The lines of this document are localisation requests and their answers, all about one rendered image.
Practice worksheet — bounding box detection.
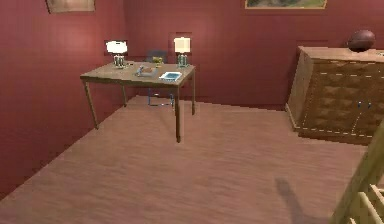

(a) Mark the blue frame chair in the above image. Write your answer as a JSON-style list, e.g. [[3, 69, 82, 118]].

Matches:
[[145, 49, 176, 108]]

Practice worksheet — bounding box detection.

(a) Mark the brown wooden table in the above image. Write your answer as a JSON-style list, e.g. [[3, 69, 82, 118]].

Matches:
[[79, 60, 197, 144]]

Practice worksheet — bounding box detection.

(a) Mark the brown wooden cupboard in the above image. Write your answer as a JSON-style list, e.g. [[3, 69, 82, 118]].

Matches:
[[285, 45, 384, 146]]

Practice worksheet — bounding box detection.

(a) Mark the brown framed wall picture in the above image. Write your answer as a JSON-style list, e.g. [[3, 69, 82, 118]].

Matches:
[[45, 0, 97, 15]]

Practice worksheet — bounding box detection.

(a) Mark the grey and brown small object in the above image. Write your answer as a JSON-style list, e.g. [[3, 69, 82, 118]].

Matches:
[[134, 65, 159, 78]]

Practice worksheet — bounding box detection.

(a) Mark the gold framed landscape picture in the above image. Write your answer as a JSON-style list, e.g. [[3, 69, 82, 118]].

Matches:
[[244, 0, 328, 10]]

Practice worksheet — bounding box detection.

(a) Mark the cream shade table lamp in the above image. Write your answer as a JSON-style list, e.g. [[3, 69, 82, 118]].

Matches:
[[173, 36, 192, 69]]

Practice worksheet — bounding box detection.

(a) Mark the pale wooden slatted furniture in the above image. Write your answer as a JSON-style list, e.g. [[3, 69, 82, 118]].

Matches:
[[328, 119, 384, 224]]

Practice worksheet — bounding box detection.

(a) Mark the white shade table lamp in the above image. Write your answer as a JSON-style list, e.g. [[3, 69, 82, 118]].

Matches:
[[105, 40, 129, 70]]

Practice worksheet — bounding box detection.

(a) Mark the brown oval football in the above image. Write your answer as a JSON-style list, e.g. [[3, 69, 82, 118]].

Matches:
[[347, 29, 377, 53]]

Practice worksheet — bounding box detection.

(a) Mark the blue and white book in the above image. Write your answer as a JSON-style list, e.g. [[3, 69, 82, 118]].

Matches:
[[158, 71, 183, 82]]

